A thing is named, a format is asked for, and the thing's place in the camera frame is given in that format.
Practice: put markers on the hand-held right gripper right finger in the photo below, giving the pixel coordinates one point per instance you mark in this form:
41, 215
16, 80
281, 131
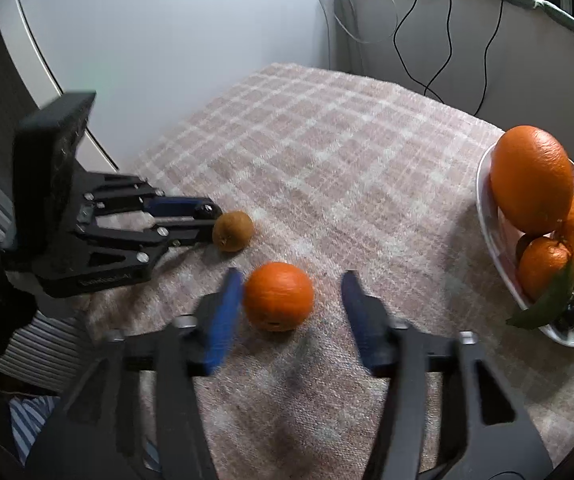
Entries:
367, 320

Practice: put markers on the beige checked tablecloth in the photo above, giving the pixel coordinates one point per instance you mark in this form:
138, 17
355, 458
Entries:
342, 160

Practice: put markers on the small orange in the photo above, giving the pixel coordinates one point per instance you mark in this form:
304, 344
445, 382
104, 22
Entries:
278, 296

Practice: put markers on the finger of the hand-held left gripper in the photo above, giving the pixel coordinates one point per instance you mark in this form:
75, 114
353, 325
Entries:
187, 236
177, 206

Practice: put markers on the white wardrobe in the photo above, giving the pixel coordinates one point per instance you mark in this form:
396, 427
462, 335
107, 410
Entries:
167, 35

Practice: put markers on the blue striped pants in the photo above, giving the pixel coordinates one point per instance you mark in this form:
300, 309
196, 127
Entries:
32, 420

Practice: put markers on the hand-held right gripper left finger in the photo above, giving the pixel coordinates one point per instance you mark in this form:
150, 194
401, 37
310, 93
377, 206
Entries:
222, 320

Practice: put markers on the dark plum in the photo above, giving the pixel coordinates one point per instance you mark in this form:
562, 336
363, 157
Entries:
571, 310

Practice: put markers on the brown kiwi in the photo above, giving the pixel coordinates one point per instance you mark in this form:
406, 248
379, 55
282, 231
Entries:
233, 231

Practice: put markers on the large oval orange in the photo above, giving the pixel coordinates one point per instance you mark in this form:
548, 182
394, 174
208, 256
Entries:
532, 180

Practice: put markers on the tangerine with green leaf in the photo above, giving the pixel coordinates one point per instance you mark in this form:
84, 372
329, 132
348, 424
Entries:
542, 267

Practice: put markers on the striped shirt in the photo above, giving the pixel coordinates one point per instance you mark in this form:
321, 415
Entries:
42, 340

